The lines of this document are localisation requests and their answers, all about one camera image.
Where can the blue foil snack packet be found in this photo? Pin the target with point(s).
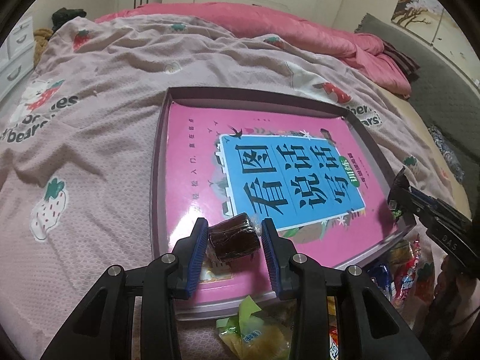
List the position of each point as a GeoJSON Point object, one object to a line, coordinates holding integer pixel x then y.
{"type": "Point", "coordinates": [380, 274]}

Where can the grey shallow tray box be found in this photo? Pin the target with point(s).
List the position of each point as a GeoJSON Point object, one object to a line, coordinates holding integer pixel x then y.
{"type": "Point", "coordinates": [252, 100]}

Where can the dark brown snack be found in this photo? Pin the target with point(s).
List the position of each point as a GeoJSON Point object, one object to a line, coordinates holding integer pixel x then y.
{"type": "Point", "coordinates": [232, 239]}

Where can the dark clothes pile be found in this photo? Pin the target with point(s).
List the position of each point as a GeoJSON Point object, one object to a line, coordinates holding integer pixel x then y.
{"type": "Point", "coordinates": [64, 15]}

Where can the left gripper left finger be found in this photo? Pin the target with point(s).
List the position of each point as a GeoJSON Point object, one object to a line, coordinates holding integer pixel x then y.
{"type": "Point", "coordinates": [101, 325]}

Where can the tree wall painting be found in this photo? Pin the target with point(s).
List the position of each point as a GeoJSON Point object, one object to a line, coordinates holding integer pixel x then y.
{"type": "Point", "coordinates": [407, 12]}

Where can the pink Chinese children's book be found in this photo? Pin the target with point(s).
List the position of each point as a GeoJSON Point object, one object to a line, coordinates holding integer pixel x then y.
{"type": "Point", "coordinates": [308, 174]}

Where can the dark striped pillow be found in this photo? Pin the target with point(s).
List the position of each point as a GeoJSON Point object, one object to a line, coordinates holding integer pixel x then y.
{"type": "Point", "coordinates": [408, 66]}

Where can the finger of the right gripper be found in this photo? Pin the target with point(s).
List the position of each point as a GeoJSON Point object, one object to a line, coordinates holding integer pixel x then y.
{"type": "Point", "coordinates": [399, 200]}
{"type": "Point", "coordinates": [440, 208]}

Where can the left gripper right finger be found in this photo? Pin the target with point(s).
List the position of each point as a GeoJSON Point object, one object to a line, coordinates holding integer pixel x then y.
{"type": "Point", "coordinates": [368, 326]}

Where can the green yellow snack packet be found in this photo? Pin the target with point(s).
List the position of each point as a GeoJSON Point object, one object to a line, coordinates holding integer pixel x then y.
{"type": "Point", "coordinates": [254, 334]}

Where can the pink strawberry print blanket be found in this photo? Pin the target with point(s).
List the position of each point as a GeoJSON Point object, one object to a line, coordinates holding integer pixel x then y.
{"type": "Point", "coordinates": [77, 153]}

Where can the hot pink quilt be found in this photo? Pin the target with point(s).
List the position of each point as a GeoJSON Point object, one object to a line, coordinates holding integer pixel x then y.
{"type": "Point", "coordinates": [361, 51]}

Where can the grey padded headboard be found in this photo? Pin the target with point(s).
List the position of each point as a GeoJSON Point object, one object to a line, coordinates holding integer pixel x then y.
{"type": "Point", "coordinates": [442, 99]}

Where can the white drawer cabinet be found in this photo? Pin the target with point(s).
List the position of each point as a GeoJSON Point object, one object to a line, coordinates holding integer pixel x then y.
{"type": "Point", "coordinates": [17, 55]}

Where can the red snack packet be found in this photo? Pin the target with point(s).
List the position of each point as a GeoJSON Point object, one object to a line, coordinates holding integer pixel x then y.
{"type": "Point", "coordinates": [404, 259]}

